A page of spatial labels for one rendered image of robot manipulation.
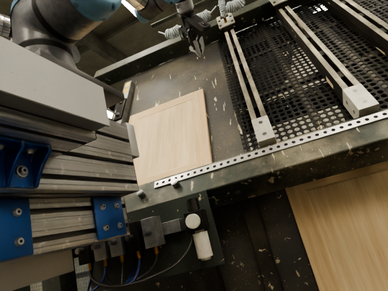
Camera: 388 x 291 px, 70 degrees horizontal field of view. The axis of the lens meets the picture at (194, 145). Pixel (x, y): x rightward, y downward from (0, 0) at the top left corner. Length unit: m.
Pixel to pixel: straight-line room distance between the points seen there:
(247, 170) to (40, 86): 0.72
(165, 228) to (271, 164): 0.40
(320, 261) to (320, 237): 0.08
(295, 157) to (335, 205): 0.31
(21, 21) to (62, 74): 0.32
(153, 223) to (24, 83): 0.64
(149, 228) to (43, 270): 0.37
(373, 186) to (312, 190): 0.21
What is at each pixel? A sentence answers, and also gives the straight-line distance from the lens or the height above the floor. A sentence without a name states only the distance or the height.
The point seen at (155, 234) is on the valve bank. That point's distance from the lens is 0.91.
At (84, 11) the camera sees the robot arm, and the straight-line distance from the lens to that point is 0.63.
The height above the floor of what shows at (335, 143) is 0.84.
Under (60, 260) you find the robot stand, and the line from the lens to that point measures 0.66.
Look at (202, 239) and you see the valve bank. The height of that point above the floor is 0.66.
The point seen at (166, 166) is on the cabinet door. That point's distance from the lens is 1.16.
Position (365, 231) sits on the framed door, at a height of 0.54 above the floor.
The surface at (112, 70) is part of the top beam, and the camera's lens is 2.09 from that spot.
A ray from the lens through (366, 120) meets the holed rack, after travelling 1.03.
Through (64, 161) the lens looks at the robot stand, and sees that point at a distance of 0.53.
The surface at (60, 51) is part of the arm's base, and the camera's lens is 0.68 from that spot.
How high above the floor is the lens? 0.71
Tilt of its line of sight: 15 degrees up
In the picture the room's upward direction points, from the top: 15 degrees counter-clockwise
